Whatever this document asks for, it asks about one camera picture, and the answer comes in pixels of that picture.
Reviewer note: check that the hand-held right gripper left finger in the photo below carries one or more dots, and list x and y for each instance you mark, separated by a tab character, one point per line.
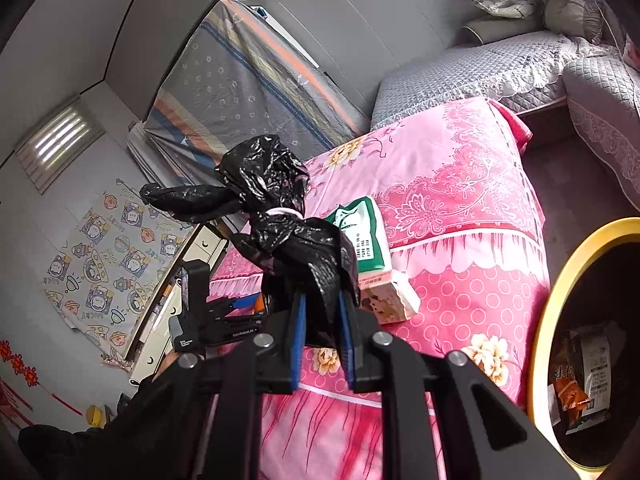
299	335

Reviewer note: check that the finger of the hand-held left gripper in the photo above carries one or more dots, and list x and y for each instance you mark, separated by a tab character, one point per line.
240	306

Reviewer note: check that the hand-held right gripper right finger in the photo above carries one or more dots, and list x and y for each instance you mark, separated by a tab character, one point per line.
346	335

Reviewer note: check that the black plastic bag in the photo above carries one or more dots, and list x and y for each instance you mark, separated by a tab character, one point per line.
280	250

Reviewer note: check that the pink elastic band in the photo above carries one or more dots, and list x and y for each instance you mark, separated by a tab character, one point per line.
286	211

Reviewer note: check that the yellow rimmed trash bin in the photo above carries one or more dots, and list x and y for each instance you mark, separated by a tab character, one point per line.
545	320

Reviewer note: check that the orange plastic wrapper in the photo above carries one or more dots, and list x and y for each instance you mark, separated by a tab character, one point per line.
570	395

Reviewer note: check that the person's left forearm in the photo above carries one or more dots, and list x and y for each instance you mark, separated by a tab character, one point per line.
125	435

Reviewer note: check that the small beige box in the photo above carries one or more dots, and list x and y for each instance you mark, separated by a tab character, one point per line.
390	300

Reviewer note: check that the cream low cabinet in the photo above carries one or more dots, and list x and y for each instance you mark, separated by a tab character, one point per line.
207	245

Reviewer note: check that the small yellow object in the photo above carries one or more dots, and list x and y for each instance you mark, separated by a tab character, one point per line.
96	416

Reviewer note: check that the pink floral blanket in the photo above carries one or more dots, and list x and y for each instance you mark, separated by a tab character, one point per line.
450	210

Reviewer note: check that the grey quilted sofa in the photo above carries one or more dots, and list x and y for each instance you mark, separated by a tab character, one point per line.
475	65

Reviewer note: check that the grey bolster pillow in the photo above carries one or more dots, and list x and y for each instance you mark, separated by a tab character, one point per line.
490	27

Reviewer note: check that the grey ruffled cushion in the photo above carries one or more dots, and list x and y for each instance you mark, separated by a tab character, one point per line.
570	15

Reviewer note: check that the cartoon wall poster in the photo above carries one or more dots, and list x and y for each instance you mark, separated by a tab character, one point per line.
110	260

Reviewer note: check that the red wall decoration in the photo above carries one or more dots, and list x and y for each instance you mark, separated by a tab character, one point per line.
20	365

